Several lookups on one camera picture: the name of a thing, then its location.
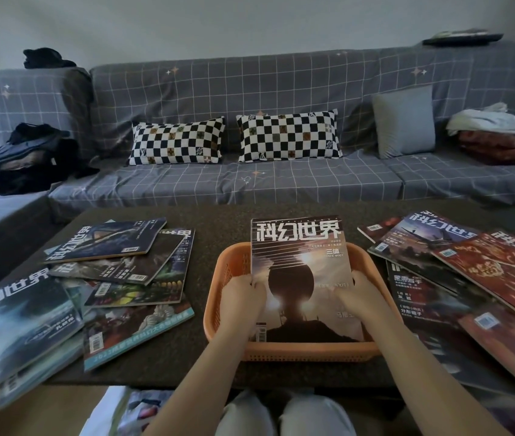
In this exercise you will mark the black white checkered pillow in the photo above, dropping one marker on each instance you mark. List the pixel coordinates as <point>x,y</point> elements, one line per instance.
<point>289,136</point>
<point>175,140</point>

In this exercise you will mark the plain grey cushion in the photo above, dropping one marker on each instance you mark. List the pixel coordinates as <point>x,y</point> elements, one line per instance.
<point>403,122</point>

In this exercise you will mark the blue vortex cover magazine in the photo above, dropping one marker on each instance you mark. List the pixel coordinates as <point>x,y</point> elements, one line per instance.
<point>12,326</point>

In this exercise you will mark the white tissue pack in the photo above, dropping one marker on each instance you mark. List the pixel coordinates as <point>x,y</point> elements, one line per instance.
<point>103,413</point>

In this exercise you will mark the orange plastic basket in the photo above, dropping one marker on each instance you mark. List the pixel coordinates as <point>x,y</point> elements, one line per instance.
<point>230,267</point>

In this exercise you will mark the white crumpled cloth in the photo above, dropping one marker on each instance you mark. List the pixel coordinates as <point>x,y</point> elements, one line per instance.
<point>489,120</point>

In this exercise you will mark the black crumpled garment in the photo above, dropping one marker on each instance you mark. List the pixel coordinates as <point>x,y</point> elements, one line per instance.
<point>46,58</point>

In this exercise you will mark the dark silhouette sun magazine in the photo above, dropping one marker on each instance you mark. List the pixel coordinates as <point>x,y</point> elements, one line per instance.
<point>298,267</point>

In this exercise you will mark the pale booklet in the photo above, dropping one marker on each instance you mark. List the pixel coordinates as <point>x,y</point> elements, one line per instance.
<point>459,33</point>

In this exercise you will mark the person's left forearm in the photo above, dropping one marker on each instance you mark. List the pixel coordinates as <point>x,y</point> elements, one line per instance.
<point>198,390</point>

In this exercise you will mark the person's left hand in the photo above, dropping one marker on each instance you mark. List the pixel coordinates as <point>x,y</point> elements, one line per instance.
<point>239,308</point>

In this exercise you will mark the heap of dark clothes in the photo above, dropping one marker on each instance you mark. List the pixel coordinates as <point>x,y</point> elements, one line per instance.
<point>30,163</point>

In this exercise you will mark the blue white printed packet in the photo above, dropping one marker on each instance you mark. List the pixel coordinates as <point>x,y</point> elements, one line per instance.
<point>146,413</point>

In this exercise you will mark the dark speckled table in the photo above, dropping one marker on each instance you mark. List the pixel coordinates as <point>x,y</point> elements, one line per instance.
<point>221,227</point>

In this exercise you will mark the person's right forearm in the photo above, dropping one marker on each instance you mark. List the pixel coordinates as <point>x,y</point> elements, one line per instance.
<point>430,381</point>

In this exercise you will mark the white spiral shells magazine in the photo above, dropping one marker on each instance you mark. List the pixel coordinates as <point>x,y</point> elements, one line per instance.
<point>135,331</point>

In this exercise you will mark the folded dark red blanket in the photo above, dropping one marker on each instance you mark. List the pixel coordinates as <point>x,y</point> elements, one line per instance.
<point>503,147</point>

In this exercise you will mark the green purple forest magazine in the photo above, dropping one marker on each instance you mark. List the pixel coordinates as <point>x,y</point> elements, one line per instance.
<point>166,290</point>

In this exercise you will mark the grey brown figures magazine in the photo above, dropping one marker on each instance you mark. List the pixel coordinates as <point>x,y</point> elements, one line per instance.
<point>148,265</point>

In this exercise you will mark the blue pyramid cover magazine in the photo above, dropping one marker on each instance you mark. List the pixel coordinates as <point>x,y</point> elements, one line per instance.
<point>107,240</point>

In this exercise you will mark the person's light trousers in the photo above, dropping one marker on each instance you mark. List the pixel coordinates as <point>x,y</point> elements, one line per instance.
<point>312,417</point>

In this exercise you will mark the pile of magazines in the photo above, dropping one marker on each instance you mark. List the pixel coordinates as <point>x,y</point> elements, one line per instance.
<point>489,276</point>

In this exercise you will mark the black flat tray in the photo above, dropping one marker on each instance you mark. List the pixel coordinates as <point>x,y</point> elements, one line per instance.
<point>462,40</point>

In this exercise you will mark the grey checked covered sofa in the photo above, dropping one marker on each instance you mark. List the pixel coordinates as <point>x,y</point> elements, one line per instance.
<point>285,81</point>

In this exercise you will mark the person's right hand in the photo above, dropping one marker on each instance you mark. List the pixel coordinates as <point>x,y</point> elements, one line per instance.
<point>369,304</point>

